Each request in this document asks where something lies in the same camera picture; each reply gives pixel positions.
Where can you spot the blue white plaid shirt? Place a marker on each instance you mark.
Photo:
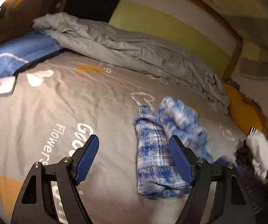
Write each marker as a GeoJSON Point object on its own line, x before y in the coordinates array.
{"type": "Point", "coordinates": [152, 144]}

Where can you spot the wooden bed frame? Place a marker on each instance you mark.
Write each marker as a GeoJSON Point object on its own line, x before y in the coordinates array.
{"type": "Point", "coordinates": [233, 60]}

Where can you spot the grey crumpled duvet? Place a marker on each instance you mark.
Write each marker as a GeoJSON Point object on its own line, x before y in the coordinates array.
{"type": "Point", "coordinates": [124, 46]}

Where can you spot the yellow pillow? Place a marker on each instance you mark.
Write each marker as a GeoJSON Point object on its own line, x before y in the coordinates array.
{"type": "Point", "coordinates": [241, 112]}

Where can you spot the white folded garment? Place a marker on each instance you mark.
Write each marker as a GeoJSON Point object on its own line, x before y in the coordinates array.
{"type": "Point", "coordinates": [259, 149]}

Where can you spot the blue pillow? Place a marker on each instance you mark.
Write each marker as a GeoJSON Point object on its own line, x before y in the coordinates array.
{"type": "Point", "coordinates": [19, 49]}

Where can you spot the patchwork hanging cloth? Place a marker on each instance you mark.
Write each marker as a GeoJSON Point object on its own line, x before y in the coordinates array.
{"type": "Point", "coordinates": [257, 68]}

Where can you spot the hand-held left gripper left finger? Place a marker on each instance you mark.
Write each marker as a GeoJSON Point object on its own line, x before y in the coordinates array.
{"type": "Point", "coordinates": [87, 158]}

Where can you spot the green white headboard panel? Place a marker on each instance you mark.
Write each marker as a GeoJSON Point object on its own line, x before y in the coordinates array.
{"type": "Point", "coordinates": [171, 21]}

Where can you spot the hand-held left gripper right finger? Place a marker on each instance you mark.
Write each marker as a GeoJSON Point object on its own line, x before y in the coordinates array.
{"type": "Point", "coordinates": [180, 161]}

